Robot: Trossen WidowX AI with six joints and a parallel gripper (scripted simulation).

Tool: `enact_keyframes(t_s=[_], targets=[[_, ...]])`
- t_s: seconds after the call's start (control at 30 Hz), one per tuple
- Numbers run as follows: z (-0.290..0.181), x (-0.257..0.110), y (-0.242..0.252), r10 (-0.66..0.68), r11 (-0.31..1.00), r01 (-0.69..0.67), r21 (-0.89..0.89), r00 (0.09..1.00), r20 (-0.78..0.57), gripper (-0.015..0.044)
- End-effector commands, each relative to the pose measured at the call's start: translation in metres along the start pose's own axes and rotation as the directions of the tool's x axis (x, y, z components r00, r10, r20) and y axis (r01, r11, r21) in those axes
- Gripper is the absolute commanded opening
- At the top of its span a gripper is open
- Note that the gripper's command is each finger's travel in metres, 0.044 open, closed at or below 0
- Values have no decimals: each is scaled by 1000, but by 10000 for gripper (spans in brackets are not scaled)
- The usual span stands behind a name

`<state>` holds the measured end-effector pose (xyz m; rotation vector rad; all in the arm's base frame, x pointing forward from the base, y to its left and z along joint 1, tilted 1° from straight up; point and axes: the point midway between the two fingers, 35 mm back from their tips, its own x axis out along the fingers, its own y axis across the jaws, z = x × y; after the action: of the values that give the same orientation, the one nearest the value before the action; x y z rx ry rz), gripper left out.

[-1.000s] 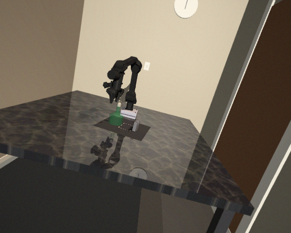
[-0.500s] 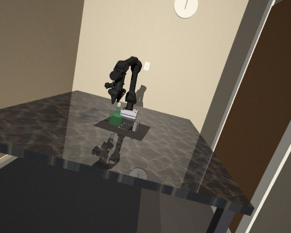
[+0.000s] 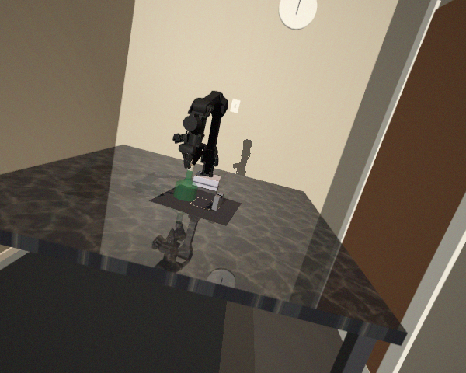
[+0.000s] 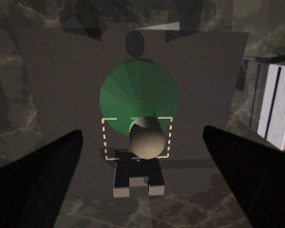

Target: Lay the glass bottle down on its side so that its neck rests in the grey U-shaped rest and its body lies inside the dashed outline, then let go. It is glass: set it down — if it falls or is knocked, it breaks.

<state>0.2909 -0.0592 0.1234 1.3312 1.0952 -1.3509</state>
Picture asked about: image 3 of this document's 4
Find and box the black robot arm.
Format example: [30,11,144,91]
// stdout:
[172,91,228,177]

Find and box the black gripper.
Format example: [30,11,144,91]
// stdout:
[179,131,207,169]

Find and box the green glass bottle with white cap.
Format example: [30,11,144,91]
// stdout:
[173,164,198,201]

